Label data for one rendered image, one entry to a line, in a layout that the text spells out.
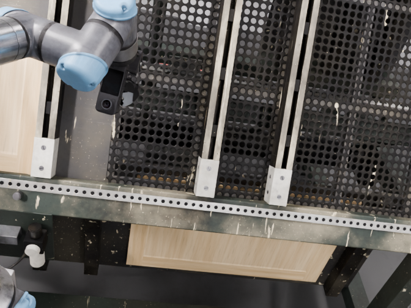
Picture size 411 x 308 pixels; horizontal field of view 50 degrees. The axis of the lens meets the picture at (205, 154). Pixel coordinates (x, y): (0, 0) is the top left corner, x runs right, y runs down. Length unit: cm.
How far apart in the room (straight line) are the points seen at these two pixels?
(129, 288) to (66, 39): 168
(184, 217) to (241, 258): 62
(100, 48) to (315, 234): 107
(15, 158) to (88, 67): 81
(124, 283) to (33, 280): 43
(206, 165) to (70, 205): 46
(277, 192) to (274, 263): 66
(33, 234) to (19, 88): 46
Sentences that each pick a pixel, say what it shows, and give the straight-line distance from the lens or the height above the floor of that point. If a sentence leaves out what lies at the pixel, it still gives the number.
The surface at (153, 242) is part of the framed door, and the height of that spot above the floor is 42.
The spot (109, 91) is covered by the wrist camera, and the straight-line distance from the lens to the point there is 96.
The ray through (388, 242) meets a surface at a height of 83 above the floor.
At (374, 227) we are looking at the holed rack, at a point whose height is 88.
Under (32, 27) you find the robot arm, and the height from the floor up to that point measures 157.
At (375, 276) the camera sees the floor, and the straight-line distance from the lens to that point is 282.
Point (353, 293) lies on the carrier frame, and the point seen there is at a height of 18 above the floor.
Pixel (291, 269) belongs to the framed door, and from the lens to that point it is 216.
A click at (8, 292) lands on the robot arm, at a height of 128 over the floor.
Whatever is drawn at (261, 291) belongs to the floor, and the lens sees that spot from 245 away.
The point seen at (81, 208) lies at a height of 83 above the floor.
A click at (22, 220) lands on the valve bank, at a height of 77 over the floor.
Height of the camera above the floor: 194
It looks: 38 degrees down
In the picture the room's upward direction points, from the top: 14 degrees clockwise
